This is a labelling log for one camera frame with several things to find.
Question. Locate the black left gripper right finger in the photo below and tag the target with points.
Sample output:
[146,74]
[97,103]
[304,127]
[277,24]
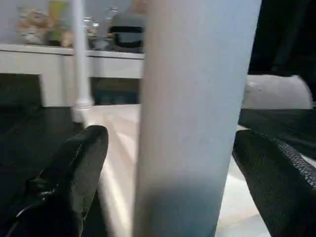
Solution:
[284,187]

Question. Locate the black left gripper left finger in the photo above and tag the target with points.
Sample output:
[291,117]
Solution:
[61,185]

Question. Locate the white plastic table top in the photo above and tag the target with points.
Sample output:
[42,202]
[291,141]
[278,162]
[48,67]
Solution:
[118,148]

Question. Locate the white plastic table leg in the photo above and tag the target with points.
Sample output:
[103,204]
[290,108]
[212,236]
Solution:
[81,61]
[192,98]

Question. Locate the black work mat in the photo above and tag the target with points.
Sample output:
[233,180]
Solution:
[24,128]

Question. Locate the white cabinet with glass doors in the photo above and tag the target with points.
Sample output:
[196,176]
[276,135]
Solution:
[29,61]

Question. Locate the grey rounded container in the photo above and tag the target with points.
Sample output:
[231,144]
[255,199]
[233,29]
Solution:
[128,37]

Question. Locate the yellow green package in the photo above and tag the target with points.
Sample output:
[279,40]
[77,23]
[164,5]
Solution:
[59,22]

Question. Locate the beige fluffy ornament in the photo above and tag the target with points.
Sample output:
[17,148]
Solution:
[32,24]

